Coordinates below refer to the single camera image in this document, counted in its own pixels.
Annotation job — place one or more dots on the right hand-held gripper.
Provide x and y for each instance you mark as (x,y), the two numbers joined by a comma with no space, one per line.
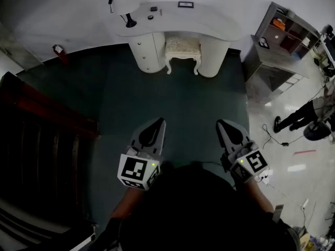
(248,163)

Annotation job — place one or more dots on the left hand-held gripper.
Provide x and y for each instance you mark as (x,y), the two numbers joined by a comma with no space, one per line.
(136,170)

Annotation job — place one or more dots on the cream floral upholstered stool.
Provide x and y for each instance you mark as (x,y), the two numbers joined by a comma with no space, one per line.
(181,47)

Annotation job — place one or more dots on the white curved vanity desk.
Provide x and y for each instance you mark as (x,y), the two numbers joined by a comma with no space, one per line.
(188,20)

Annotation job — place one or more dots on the person's left forearm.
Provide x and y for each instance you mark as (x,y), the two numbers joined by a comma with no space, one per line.
(125,203)

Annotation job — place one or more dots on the person's right forearm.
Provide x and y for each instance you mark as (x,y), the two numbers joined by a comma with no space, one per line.
(257,195)

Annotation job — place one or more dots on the dark green carpet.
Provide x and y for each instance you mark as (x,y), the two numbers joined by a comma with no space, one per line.
(170,95)

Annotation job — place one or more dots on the white power strip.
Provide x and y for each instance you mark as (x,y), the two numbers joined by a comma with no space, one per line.
(264,178)

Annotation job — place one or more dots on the red floor tape strip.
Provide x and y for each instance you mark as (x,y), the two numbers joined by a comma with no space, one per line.
(305,152)

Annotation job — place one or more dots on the person's body in black clothing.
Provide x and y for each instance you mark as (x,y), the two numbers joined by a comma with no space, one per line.
(188,213)

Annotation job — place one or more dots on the grey shelf desk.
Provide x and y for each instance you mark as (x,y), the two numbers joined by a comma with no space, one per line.
(272,59)

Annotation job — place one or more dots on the black and white printed card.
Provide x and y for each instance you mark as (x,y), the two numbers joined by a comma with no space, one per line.
(263,43)

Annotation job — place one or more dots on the white power plug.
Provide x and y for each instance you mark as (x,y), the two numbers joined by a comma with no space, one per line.
(305,204)

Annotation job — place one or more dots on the orange item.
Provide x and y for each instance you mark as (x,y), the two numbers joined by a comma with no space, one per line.
(278,23)

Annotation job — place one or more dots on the red and white floor object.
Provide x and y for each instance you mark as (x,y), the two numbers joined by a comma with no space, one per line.
(58,50)

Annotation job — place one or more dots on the small black box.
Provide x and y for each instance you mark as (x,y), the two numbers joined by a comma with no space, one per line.
(153,8)

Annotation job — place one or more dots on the white table lamp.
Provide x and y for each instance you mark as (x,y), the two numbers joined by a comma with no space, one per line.
(127,4)

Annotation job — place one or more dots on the grey pedestal base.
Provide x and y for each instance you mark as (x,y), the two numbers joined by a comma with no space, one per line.
(316,132)

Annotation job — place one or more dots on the black picture frame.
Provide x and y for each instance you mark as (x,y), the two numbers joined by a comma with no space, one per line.
(185,4)

